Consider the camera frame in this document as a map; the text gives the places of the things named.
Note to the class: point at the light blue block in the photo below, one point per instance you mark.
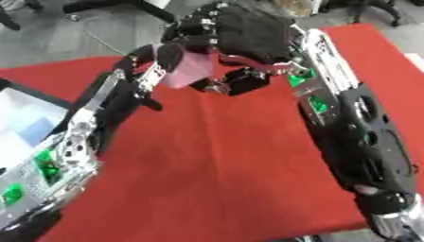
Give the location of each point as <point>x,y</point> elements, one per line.
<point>36,130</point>

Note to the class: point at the black office chair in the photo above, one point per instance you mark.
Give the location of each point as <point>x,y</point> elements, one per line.
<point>375,8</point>
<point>138,6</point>
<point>14,12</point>

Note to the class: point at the silver and black right robot arm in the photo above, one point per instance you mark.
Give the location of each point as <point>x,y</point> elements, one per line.
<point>364,141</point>

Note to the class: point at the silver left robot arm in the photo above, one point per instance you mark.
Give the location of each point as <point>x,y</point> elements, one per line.
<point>33,186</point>

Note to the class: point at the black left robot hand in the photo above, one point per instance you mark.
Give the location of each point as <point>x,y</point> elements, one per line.
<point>118,104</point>

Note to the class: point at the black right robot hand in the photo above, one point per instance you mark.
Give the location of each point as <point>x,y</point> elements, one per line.
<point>248,34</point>

